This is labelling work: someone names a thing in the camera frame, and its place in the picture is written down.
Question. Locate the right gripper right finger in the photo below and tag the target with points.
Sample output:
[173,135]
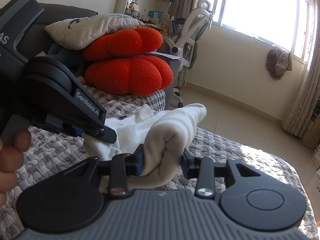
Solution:
[246,195]

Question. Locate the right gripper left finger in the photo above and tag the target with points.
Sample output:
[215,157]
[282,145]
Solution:
[74,197]

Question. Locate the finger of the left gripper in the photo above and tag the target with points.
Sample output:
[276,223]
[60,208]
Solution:
[76,131]
[104,134]

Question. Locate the white Winnie the Pooh sweatshirt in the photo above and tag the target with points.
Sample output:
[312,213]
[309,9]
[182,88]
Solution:
[164,136]

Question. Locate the white paper on sofa arm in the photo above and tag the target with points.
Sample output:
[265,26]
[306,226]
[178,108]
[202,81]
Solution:
[173,57]

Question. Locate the person's left hand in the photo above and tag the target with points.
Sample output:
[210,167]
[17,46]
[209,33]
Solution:
[11,160]

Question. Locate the grey checked quilted bedspread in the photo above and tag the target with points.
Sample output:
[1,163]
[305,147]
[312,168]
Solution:
[51,153]

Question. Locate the teal plush doll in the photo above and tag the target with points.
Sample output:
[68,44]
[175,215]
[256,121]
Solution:
[72,59]

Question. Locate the white printed pillow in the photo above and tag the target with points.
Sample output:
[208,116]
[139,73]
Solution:
[78,33]

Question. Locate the red flower-shaped plush cushion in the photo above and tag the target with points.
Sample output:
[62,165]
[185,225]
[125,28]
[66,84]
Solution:
[121,63]

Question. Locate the wooden desk shelf unit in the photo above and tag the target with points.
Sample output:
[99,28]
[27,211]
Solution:
[310,137]

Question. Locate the beige patterned curtain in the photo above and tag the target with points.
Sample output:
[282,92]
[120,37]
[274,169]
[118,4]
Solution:
[301,109]

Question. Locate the white office chair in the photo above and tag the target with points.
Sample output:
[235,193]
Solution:
[183,45]

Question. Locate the grey hat on wall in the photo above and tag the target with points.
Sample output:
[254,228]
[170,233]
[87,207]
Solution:
[278,62]

